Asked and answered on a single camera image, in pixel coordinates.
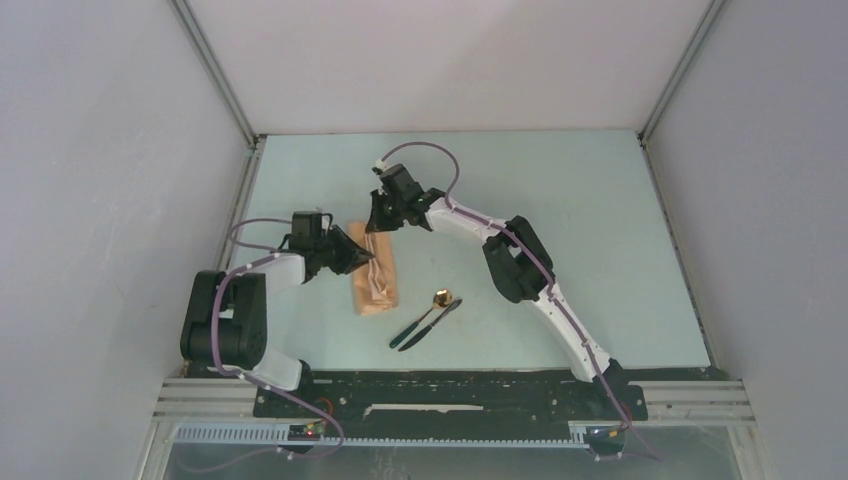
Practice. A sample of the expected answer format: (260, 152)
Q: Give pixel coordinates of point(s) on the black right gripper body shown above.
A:
(397, 205)

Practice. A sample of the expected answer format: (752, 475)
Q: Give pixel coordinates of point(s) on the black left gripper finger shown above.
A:
(345, 249)
(346, 266)

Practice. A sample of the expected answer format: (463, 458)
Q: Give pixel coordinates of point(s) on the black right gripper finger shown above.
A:
(390, 223)
(378, 216)

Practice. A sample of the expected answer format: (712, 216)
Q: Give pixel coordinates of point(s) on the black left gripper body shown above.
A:
(329, 251)

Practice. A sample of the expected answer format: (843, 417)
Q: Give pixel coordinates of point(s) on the peach satin napkin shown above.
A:
(375, 286)

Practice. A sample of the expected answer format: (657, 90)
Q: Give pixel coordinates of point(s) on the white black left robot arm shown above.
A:
(226, 322)

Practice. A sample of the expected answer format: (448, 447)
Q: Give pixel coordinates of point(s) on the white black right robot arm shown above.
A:
(519, 265)

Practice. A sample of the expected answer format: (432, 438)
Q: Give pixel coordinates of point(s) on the black table knife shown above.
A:
(424, 331)

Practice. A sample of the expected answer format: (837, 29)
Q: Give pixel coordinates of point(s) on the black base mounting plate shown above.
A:
(554, 394)

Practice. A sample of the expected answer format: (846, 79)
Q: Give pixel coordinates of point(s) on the gold spoon dark handle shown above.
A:
(441, 299)

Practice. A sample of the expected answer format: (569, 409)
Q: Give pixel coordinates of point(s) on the left side aluminium rail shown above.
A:
(236, 208)

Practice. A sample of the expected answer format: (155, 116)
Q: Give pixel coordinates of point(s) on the left aluminium corner post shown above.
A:
(202, 46)

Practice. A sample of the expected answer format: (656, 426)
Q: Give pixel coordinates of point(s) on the aluminium corner post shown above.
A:
(697, 41)
(202, 46)

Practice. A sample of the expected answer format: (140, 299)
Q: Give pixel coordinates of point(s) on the grey slotted cable duct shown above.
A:
(286, 435)

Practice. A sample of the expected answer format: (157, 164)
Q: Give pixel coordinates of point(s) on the aluminium front frame rail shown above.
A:
(668, 403)

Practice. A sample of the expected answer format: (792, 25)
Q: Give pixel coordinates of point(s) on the right aluminium corner post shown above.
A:
(697, 41)

